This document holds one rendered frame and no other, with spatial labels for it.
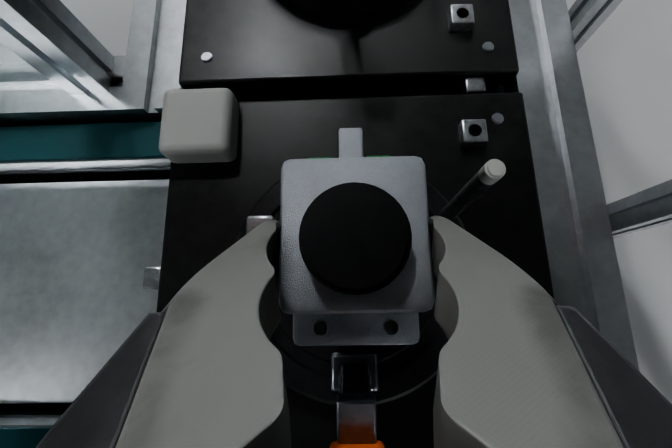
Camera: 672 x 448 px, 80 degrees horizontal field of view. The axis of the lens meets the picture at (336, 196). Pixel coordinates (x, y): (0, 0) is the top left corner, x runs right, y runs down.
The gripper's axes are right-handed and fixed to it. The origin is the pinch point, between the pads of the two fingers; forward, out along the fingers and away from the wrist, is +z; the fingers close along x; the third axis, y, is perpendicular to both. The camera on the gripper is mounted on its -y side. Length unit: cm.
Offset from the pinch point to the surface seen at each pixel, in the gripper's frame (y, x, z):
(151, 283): 9.5, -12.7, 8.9
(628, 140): 7.2, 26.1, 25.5
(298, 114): 1.0, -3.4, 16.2
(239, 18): -4.8, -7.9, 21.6
